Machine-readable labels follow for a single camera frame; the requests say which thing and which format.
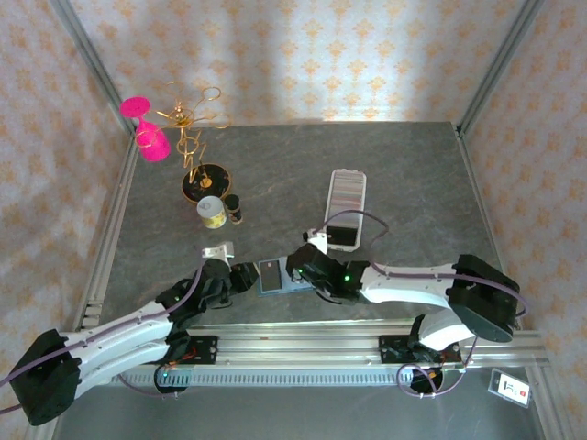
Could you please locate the dark credit card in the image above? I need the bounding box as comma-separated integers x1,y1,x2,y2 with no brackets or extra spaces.
259,259,283,293

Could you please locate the white card tray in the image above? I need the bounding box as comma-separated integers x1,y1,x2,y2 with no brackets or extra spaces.
324,168,367,253

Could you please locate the teal card holder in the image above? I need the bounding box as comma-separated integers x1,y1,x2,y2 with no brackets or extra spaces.
256,258,313,298

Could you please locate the stack of credit cards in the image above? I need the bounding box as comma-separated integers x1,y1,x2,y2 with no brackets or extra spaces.
327,171,364,248

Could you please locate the clear badge holder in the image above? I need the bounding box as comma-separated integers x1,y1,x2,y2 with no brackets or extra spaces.
488,368,533,408

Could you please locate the dark spice bottle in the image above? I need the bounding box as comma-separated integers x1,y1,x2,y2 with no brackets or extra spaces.
224,193,243,226

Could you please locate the yellow printed tin can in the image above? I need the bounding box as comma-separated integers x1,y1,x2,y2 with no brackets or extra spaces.
196,195,228,229

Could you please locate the pink wine glass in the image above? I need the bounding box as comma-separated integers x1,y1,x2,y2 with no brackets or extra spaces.
120,95,172,163

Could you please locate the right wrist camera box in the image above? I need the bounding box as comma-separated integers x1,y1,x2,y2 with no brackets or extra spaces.
302,228,329,253

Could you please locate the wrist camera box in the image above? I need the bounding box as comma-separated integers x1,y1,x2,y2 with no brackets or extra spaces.
302,228,329,253
201,242,236,265

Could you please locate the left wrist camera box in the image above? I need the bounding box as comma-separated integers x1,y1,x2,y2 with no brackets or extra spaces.
201,242,236,265

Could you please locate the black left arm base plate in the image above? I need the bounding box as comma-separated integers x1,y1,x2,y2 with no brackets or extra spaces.
155,335,219,367

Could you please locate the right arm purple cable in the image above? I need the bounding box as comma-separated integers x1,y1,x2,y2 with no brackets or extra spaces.
311,208,528,398

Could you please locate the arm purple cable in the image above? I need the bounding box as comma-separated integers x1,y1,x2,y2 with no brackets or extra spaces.
311,208,528,398
0,260,207,400

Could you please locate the aluminium mounting rail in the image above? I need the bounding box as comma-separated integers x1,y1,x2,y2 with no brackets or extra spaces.
63,318,550,368

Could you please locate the gold wire glass rack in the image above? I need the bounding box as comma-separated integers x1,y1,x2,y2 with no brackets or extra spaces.
153,81,234,205

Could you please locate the grey slotted cable duct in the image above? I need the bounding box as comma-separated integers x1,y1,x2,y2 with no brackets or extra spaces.
109,368,414,387

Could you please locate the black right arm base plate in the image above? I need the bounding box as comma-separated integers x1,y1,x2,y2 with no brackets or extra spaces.
378,333,462,366

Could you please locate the aluminium side rail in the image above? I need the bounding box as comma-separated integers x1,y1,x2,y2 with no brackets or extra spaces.
75,132,139,327
455,123,524,331

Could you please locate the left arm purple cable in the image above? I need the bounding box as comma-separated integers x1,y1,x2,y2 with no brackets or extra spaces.
0,260,207,400

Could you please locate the aluminium frame post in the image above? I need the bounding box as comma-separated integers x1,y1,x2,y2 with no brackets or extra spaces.
48,0,138,135
456,0,545,134

